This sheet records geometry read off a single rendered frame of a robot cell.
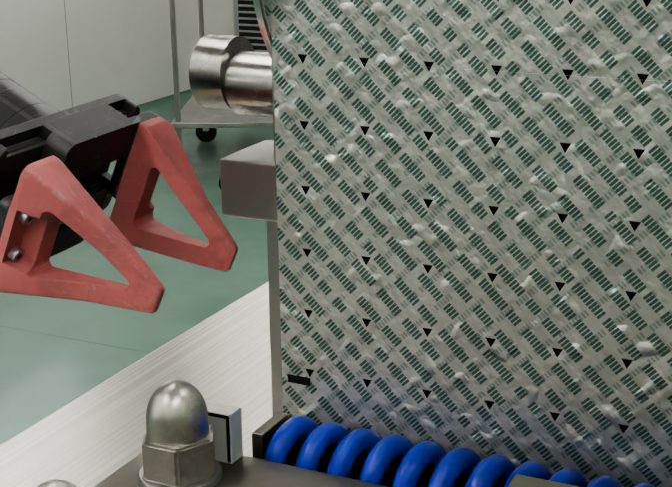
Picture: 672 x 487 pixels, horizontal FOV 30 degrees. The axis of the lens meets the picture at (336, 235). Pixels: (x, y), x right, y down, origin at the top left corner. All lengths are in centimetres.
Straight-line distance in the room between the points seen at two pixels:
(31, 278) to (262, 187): 14
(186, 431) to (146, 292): 7
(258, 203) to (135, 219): 7
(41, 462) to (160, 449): 35
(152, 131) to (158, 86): 627
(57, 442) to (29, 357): 263
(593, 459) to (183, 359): 54
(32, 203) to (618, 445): 27
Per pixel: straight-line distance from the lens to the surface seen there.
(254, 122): 516
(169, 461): 54
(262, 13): 55
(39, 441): 91
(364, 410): 58
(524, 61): 51
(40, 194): 56
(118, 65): 658
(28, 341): 365
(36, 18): 605
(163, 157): 61
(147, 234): 63
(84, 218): 56
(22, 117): 61
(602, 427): 54
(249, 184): 66
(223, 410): 56
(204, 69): 67
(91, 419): 94
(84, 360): 347
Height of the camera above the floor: 129
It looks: 17 degrees down
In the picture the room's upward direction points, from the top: 1 degrees counter-clockwise
